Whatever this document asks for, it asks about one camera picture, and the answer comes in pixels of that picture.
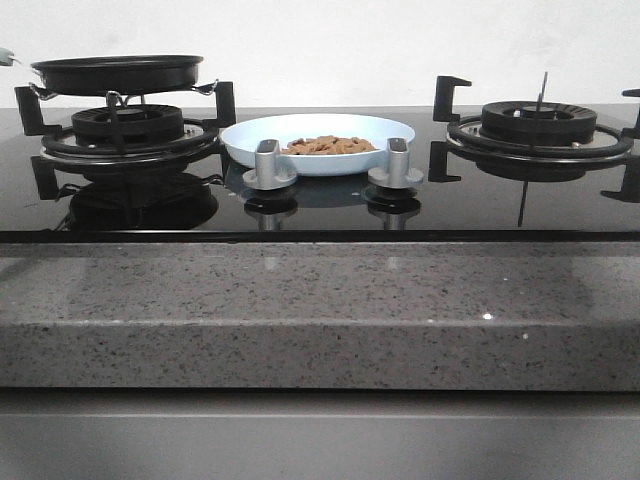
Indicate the wire pan reducer stand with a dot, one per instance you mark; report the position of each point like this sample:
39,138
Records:
120,97

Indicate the black right gas burner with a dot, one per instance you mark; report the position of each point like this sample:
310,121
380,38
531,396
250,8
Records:
551,124

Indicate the black gas burner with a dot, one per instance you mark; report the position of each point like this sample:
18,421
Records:
139,124
551,124

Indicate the black pan support grate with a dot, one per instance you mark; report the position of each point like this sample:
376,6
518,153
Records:
59,145
526,162

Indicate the black left gas burner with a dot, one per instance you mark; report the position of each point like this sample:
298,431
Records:
139,124

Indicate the black glass gas cooktop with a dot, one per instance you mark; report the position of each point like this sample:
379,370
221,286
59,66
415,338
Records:
463,198

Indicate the silver left stove knob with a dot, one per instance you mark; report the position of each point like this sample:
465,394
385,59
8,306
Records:
270,172

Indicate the black right pan support grate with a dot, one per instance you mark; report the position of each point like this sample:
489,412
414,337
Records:
526,162

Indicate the black left pan support grate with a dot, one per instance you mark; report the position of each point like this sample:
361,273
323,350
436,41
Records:
59,145

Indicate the grey cabinet front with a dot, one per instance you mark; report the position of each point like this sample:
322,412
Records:
250,434

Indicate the black frying pan mint handle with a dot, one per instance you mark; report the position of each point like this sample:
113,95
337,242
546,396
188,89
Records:
169,64

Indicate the light blue plate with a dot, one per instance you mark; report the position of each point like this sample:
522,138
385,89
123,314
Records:
242,139

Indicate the silver stove knob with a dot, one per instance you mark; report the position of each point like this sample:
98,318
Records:
397,173
270,172

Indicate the brown meat pieces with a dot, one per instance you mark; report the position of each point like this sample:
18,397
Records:
328,145

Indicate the silver right stove knob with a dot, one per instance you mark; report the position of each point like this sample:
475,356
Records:
397,173

